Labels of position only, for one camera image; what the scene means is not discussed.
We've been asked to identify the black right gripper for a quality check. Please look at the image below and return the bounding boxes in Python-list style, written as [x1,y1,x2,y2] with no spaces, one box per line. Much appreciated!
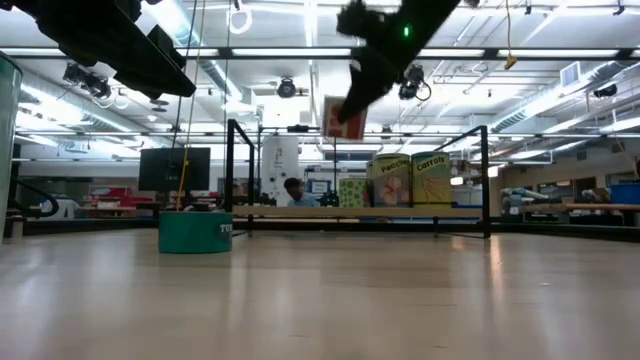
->
[337,0,416,124]

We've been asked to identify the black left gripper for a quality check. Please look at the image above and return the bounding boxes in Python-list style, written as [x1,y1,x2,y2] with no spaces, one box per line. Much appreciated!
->
[12,0,197,100]

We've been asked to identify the red tomato label can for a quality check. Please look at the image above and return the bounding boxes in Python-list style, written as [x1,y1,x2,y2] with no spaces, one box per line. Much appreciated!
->
[321,95,369,143]

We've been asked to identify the peaches label can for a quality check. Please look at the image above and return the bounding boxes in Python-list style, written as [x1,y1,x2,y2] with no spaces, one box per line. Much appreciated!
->
[372,152,413,209]

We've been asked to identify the green polka dot can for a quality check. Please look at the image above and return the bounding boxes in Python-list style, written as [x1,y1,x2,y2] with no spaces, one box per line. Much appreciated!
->
[338,176,372,209]

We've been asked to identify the carrots label can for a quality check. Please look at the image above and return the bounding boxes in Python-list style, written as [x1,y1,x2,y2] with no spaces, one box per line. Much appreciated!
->
[410,151,453,209]

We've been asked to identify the tall mixed vegetables can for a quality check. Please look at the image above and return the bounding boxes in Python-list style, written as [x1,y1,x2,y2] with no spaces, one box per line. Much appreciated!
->
[0,51,24,244]

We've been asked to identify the black ceiling light cluster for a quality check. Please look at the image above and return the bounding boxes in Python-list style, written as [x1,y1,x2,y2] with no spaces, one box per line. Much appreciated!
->
[62,62,113,100]

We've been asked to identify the black overhead light beam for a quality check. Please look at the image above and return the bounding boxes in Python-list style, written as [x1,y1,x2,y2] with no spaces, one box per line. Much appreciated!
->
[0,46,640,63]

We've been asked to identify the black monitor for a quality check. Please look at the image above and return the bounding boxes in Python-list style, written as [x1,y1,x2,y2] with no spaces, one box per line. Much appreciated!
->
[138,146,212,193]

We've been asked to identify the white cylindrical tank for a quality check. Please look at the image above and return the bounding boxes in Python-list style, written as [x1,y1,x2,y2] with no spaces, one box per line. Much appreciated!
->
[260,135,301,208]

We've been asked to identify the red boxes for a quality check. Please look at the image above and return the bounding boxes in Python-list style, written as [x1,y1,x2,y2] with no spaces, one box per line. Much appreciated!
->
[89,186,154,212]

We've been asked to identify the person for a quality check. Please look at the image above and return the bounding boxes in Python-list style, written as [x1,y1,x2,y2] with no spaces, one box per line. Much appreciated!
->
[282,176,322,209]

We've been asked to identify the short teal tuna can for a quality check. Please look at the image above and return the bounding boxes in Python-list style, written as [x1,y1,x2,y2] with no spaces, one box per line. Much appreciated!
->
[157,210,234,255]

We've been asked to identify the white ceiling vent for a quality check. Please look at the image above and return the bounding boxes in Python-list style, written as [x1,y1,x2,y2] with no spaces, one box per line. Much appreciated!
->
[559,60,582,90]

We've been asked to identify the background wooden table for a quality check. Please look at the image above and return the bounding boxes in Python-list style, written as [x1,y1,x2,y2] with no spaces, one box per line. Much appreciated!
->
[522,202,640,213]

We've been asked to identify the blue bin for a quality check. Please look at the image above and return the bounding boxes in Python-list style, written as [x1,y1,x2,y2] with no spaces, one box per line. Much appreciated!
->
[608,181,640,206]

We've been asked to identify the black ceiling camera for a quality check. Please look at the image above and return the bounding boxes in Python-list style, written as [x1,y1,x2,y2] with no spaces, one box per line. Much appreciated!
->
[398,63,433,103]

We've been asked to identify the black hanging cable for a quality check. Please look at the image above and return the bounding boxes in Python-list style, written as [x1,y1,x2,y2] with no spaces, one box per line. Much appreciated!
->
[171,97,187,149]

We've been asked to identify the white cable loop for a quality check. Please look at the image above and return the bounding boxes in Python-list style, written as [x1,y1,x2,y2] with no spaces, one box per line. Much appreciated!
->
[226,0,254,36]

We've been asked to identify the wooden shelf with black frame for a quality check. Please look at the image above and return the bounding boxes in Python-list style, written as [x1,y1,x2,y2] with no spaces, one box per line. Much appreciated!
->
[225,118,492,240]

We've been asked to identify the black curved hose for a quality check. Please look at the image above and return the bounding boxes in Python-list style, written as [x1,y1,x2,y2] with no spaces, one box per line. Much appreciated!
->
[8,176,61,219]

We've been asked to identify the black aluminium rig frame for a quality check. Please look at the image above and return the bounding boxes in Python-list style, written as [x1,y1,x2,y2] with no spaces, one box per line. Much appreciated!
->
[22,217,640,245]

